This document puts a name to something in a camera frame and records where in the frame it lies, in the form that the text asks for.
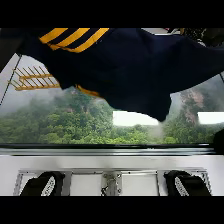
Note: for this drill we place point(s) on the navy trousers with yellow stripes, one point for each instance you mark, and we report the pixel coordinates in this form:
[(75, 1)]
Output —
[(133, 66)]

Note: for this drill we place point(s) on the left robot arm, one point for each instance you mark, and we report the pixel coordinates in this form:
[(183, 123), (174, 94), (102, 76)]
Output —
[(40, 185)]

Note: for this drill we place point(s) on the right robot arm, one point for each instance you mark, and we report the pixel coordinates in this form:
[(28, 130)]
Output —
[(186, 185)]

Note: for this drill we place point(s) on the heap of clothes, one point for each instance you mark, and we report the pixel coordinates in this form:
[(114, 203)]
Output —
[(213, 35)]

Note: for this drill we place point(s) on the yellow wooden rack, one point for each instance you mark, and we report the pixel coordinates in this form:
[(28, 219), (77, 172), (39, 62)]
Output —
[(33, 77)]

